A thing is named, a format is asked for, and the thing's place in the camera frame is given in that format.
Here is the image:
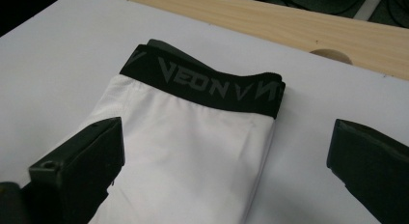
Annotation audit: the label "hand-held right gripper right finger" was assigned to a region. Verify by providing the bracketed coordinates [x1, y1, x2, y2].
[326, 118, 409, 224]

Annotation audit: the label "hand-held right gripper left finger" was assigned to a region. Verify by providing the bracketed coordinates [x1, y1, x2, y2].
[19, 116, 126, 224]

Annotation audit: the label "white shorts with black waistband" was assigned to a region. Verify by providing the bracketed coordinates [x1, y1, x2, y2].
[47, 38, 287, 224]

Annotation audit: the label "white board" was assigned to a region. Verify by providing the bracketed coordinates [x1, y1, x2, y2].
[0, 0, 409, 224]

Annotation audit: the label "wooden table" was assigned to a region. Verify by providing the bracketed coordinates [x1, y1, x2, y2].
[101, 0, 409, 82]

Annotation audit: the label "white metal desk frame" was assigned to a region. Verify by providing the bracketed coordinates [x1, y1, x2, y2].
[352, 0, 386, 21]

